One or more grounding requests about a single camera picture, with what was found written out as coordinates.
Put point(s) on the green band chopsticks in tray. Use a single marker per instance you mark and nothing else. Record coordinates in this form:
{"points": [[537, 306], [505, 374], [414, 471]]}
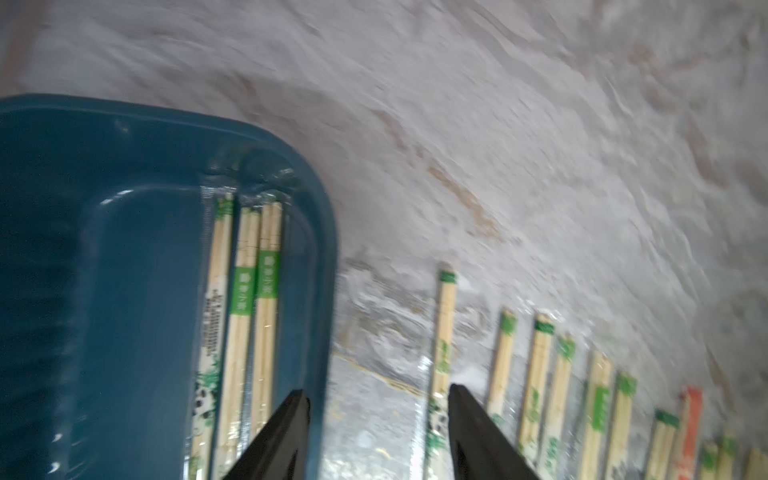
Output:
{"points": [[238, 334]]}

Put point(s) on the red striped chopsticks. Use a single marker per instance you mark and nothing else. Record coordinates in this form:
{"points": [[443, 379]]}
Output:
{"points": [[683, 459]]}

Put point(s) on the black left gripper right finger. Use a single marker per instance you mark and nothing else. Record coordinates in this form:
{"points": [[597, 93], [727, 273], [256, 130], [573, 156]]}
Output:
{"points": [[479, 450]]}

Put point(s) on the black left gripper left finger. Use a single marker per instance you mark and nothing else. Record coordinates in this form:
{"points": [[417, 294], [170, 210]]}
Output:
{"points": [[279, 451]]}

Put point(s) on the teal plastic storage tray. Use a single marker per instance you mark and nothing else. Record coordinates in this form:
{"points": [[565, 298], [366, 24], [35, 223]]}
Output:
{"points": [[106, 222]]}

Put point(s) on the panda chopsticks in tray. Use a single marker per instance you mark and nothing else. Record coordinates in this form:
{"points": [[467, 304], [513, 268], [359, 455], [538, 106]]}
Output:
{"points": [[207, 376]]}

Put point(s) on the green tip chopsticks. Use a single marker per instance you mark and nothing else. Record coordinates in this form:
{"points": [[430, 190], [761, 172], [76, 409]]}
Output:
{"points": [[437, 449]]}

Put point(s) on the panda printed chopsticks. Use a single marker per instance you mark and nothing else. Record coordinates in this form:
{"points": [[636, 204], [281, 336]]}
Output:
{"points": [[547, 465]]}

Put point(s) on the green band chopsticks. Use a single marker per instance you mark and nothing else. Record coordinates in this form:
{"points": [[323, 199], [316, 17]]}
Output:
{"points": [[501, 366], [268, 266], [238, 334]]}

